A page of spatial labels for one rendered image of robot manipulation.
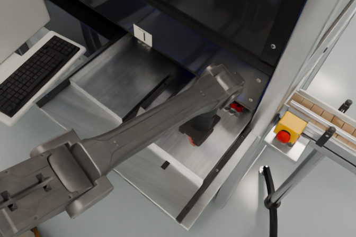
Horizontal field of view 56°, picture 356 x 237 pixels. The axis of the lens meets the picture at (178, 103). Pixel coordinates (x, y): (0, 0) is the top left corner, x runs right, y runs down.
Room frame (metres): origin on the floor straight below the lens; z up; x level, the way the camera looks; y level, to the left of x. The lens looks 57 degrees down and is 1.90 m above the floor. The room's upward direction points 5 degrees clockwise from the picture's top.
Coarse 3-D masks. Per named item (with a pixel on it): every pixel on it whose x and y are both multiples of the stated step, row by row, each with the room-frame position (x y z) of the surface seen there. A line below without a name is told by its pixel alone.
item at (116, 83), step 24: (120, 48) 0.90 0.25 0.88; (144, 48) 0.91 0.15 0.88; (96, 72) 0.77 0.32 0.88; (120, 72) 0.78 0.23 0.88; (144, 72) 0.79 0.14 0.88; (168, 72) 0.77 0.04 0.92; (96, 96) 0.66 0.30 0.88; (120, 96) 0.67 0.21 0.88; (144, 96) 0.66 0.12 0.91; (120, 120) 0.56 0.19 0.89
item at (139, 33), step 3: (135, 27) 0.86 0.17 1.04; (138, 27) 0.86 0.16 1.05; (135, 30) 0.87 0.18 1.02; (138, 30) 0.86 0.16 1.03; (141, 30) 0.85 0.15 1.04; (135, 33) 0.87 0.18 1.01; (138, 33) 0.86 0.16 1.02; (141, 33) 0.85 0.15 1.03; (147, 33) 0.83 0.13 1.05; (135, 36) 0.87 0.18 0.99; (138, 36) 0.86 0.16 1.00; (141, 36) 0.85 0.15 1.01; (147, 36) 0.83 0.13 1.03; (150, 36) 0.82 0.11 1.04; (141, 39) 0.85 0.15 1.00; (147, 39) 0.83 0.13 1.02; (150, 39) 0.82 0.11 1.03; (147, 42) 0.83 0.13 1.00; (150, 42) 0.82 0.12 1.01; (150, 45) 0.82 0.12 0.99
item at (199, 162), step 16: (192, 80) 0.75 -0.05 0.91; (224, 112) 0.64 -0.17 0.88; (176, 128) 0.56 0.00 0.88; (224, 128) 0.57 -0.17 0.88; (240, 128) 0.58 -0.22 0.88; (160, 144) 0.49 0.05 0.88; (176, 144) 0.50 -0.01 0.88; (208, 144) 0.51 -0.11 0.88; (224, 144) 0.51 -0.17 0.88; (176, 160) 0.43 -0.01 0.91; (192, 160) 0.44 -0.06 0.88; (208, 160) 0.45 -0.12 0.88; (192, 176) 0.39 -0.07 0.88
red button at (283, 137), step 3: (279, 132) 0.51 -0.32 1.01; (282, 132) 0.50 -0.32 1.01; (285, 132) 0.50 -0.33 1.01; (276, 135) 0.50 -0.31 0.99; (279, 135) 0.49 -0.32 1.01; (282, 135) 0.49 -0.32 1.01; (285, 135) 0.49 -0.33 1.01; (288, 135) 0.49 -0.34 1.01; (279, 138) 0.49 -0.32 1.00; (282, 138) 0.49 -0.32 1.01; (285, 138) 0.48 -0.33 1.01; (288, 138) 0.49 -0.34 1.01; (279, 141) 0.49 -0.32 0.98; (282, 141) 0.48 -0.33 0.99; (285, 141) 0.48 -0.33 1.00; (288, 141) 0.48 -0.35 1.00
